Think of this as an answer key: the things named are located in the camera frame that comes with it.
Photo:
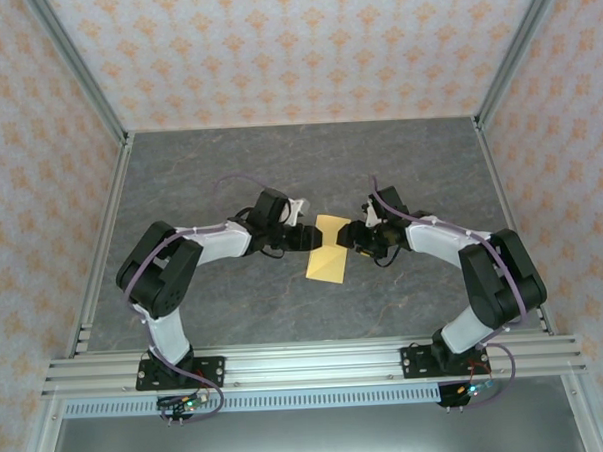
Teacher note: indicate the yellow paper sheet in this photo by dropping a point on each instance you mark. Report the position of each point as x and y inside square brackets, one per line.
[328, 267]

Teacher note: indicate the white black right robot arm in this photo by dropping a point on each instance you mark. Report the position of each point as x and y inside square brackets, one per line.
[432, 237]

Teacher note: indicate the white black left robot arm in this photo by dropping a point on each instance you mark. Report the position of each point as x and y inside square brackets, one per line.
[217, 244]

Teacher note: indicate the grey metal sheet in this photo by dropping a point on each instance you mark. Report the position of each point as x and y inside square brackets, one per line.
[316, 438]

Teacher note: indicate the small circuit board with LED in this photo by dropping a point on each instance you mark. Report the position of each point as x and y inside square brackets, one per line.
[474, 389]
[186, 402]

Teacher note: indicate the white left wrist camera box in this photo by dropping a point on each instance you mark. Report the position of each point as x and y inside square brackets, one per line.
[296, 209]

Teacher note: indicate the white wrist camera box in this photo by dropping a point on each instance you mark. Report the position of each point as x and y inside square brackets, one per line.
[296, 209]
[369, 212]

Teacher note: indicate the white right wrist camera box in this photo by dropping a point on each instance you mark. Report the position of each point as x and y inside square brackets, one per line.
[369, 212]

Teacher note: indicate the aluminium mounting rail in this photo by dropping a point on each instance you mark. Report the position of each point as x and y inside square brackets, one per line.
[312, 365]

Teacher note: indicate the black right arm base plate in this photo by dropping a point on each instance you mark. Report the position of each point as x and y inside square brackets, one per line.
[412, 363]

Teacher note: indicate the aluminium table side rail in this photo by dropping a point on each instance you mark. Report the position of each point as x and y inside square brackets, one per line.
[510, 202]
[102, 245]

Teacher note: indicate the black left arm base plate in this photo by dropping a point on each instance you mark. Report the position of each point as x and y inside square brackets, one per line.
[213, 372]

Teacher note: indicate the aluminium frame post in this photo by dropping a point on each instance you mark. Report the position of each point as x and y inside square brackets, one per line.
[516, 51]
[79, 70]

